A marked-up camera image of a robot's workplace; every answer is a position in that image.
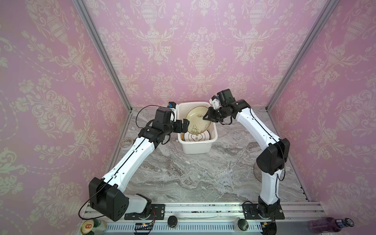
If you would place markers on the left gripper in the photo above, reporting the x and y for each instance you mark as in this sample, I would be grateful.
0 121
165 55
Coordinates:
178 128

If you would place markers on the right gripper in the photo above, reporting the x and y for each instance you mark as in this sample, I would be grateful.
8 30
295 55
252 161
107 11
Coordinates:
214 113

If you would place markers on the cream plate bamboo pattern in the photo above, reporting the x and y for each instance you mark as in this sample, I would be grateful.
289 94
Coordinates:
197 124

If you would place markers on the white plate black pattern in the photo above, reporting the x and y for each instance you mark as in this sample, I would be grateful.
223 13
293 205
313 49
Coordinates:
189 137

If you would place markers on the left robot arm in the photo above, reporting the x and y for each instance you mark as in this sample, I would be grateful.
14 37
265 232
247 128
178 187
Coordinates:
106 194

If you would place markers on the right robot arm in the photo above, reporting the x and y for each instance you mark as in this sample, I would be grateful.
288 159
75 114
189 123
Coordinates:
273 158

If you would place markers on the white plastic bin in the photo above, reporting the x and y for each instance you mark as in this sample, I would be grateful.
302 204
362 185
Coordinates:
201 146

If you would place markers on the clear glass plate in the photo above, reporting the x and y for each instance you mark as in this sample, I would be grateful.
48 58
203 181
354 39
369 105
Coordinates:
257 172

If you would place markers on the left black knob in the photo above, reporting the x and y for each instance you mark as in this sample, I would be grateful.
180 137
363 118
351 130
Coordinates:
172 221

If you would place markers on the black knob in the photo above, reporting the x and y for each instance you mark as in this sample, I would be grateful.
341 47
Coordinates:
172 221
242 224

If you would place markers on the right black knob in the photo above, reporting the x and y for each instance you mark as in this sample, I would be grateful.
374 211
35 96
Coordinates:
242 224

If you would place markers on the green can bottle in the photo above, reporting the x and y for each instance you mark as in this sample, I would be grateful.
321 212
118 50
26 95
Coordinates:
93 227

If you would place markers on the purple water bottle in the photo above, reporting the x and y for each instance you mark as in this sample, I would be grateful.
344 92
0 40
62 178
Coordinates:
329 224

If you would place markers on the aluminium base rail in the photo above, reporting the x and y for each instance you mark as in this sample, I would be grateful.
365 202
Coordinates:
218 218

